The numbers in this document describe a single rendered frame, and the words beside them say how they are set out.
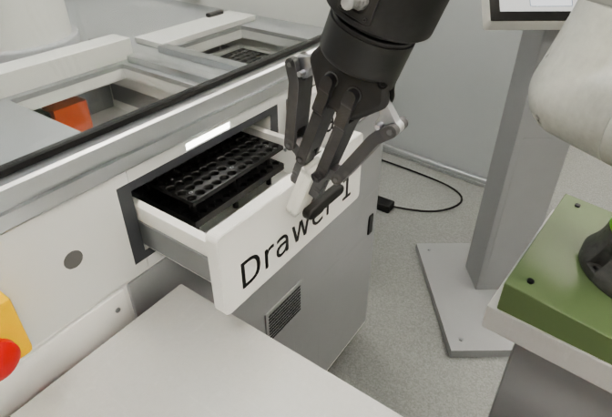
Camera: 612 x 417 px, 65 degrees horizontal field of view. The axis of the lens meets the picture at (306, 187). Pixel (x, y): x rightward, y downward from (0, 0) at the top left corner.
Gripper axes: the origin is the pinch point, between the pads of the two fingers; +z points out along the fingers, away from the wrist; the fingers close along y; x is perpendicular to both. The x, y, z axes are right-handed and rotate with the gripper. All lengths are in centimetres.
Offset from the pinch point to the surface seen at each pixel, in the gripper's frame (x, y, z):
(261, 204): -4.2, -2.3, 1.9
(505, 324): 12.7, 27.6, 10.5
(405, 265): 95, 12, 96
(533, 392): 16.2, 37.8, 21.4
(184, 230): -9.5, -7.8, 7.5
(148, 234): -9.8, -12.7, 12.9
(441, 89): 169, -22, 66
